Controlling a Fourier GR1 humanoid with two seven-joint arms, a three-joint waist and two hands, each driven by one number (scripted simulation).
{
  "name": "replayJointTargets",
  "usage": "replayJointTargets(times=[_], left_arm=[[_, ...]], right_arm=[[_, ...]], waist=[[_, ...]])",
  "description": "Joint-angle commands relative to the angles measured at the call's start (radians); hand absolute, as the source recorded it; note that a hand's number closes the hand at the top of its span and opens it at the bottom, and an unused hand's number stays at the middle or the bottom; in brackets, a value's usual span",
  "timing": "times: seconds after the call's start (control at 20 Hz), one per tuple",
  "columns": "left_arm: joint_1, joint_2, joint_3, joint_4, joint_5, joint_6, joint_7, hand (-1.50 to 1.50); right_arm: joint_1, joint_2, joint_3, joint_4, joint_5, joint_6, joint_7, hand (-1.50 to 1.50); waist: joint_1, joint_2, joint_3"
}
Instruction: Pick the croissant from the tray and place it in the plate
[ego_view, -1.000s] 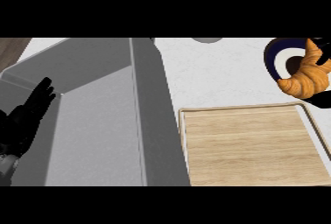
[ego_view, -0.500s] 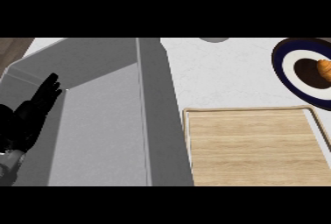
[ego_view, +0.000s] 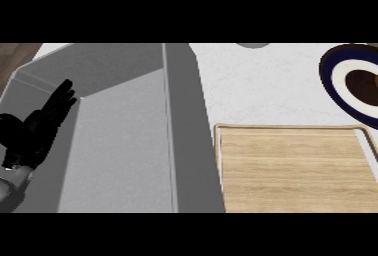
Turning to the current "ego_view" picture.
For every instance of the pale wooden tray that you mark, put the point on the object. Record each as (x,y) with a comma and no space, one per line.
(296,170)

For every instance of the brown wooden panel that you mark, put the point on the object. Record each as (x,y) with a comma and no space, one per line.
(15,58)

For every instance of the large grey open cabinet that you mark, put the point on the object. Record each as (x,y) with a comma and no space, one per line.
(123,140)

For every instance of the small grey round object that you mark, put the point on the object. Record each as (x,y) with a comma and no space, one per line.
(253,45)

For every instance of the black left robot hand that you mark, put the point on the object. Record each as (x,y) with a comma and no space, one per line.
(34,133)

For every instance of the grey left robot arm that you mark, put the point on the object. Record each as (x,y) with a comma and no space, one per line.
(11,186)

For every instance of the navy and white plate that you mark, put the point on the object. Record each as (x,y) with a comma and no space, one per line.
(362,85)

